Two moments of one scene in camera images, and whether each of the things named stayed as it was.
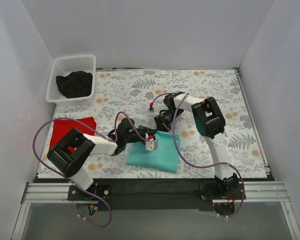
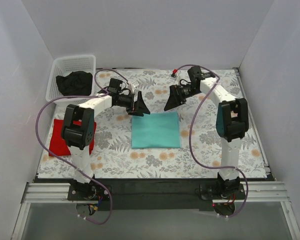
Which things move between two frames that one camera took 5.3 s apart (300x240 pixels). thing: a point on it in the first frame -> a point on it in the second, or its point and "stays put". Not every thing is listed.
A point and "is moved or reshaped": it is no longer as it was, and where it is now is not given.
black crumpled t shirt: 76,84 stays put
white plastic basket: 62,65 stays put
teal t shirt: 164,158 is moved or reshaped
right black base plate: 213,191 stays put
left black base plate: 104,191 stays put
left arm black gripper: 143,131 -> 134,103
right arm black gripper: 162,121 -> 175,94
